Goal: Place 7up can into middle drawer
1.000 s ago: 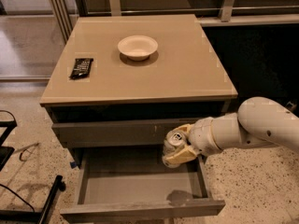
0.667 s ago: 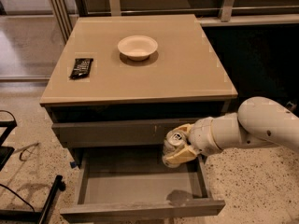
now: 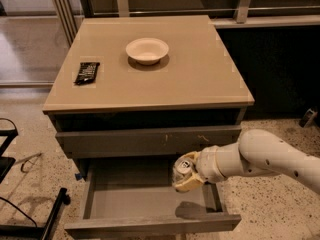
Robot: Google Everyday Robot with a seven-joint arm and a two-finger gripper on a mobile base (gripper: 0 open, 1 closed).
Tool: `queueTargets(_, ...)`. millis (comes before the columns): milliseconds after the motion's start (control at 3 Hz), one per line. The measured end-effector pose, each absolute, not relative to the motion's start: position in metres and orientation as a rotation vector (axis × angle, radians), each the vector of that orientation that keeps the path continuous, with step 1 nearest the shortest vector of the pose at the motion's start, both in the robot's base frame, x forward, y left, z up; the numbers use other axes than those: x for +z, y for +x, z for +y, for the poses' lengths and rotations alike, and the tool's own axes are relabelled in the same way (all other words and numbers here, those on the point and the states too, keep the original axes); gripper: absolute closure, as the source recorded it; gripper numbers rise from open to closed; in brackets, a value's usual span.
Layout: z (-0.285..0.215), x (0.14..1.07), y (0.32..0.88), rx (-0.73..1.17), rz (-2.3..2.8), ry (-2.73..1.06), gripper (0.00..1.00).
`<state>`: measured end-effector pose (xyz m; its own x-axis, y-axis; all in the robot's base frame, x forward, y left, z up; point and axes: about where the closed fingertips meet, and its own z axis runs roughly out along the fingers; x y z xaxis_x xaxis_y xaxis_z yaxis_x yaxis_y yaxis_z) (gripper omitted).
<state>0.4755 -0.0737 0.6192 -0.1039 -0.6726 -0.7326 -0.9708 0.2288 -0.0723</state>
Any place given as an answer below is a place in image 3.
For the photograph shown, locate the closed grey top drawer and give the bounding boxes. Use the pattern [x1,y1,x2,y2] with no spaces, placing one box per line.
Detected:
[56,125,241,159]

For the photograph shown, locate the black chair base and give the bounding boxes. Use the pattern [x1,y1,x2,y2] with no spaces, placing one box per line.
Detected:
[0,118,71,240]

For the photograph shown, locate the black cable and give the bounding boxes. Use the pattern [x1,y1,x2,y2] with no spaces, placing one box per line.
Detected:
[0,195,38,228]

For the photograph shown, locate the metal wall shelf frame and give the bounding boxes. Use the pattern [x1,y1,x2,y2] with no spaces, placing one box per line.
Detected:
[53,0,320,41]

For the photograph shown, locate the open grey middle drawer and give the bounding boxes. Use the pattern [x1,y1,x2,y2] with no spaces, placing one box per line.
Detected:
[65,156,241,239]

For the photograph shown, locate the white paper bowl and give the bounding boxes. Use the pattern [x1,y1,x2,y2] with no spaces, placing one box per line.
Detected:
[126,38,169,65]

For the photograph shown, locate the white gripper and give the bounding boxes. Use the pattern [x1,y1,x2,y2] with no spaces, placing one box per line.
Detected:
[173,144,240,193]

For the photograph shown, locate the green white 7up can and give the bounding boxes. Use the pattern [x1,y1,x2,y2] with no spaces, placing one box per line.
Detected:
[172,157,194,186]

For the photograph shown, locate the grey object on floor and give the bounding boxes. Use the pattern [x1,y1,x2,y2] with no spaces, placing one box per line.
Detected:
[299,107,318,128]

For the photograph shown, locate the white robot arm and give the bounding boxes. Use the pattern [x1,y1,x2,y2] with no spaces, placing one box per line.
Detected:
[172,129,320,194]

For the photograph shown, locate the tan top drawer cabinet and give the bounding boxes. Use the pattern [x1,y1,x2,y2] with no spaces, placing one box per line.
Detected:
[43,15,254,173]

